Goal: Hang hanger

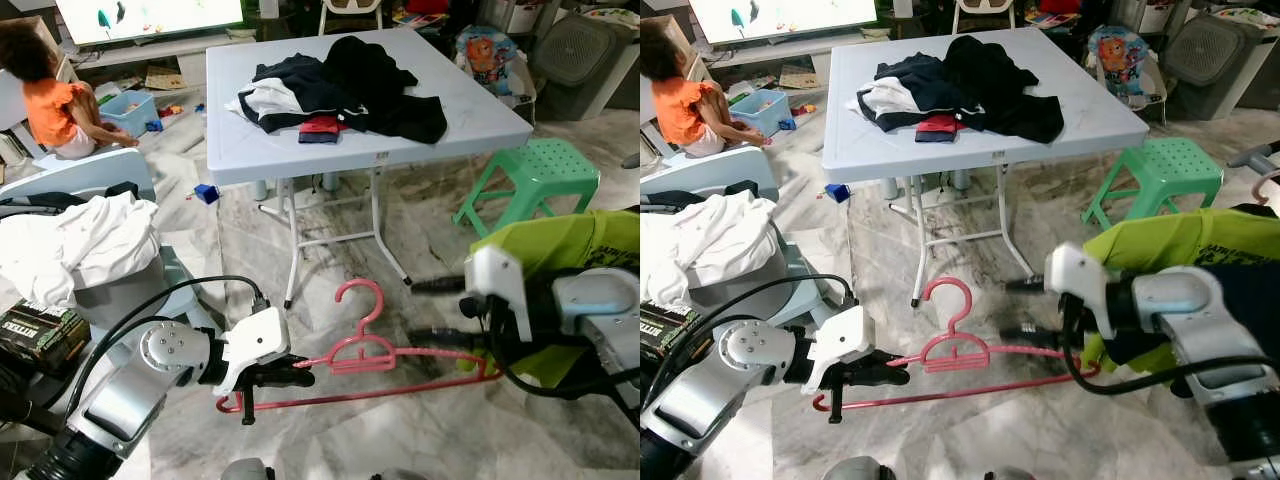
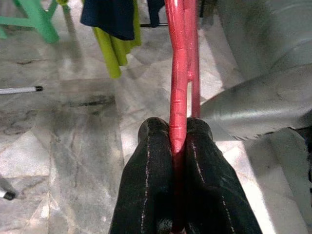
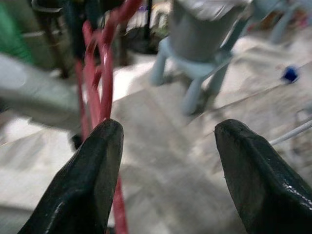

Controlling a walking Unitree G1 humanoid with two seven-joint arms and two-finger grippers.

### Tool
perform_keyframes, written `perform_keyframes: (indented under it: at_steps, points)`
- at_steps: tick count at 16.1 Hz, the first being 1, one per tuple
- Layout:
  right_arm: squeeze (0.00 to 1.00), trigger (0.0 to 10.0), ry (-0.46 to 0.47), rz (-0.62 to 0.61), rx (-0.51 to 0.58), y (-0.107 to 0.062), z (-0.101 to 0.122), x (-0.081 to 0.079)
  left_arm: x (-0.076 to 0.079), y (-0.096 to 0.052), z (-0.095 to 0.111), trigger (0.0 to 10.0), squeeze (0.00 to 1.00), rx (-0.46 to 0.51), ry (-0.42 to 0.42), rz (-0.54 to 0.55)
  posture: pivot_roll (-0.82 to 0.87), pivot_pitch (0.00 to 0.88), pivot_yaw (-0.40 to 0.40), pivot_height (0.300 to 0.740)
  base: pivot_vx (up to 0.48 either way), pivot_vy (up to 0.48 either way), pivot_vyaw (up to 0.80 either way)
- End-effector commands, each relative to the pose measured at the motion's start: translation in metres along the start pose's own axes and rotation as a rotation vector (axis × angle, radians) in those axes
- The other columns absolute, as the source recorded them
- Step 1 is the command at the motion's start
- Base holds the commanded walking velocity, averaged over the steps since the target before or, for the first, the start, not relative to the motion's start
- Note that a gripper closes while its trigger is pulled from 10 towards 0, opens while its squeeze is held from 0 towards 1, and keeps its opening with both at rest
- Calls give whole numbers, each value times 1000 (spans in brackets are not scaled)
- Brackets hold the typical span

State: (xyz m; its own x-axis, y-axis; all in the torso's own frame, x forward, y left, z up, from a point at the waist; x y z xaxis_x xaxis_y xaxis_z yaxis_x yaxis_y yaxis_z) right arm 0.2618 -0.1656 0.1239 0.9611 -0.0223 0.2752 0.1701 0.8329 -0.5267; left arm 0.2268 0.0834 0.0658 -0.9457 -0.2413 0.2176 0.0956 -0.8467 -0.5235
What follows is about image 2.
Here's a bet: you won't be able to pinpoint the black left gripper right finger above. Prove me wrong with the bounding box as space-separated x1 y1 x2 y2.
184 117 263 234

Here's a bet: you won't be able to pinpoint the lime green long sleeve shirt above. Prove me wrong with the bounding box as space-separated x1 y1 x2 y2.
92 0 142 79

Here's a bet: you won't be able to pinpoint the green plastic stool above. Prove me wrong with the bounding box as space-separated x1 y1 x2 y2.
0 0 72 44

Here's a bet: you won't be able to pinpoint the grey green leather sofa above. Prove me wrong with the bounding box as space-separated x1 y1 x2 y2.
199 0 312 143

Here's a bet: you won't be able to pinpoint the red plastic hanger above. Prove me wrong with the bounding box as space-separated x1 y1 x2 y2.
163 0 202 234

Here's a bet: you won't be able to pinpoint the navy long sleeve shirt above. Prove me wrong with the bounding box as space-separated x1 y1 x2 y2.
79 0 169 41

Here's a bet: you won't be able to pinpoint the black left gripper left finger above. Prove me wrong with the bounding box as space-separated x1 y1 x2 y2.
111 117 176 234

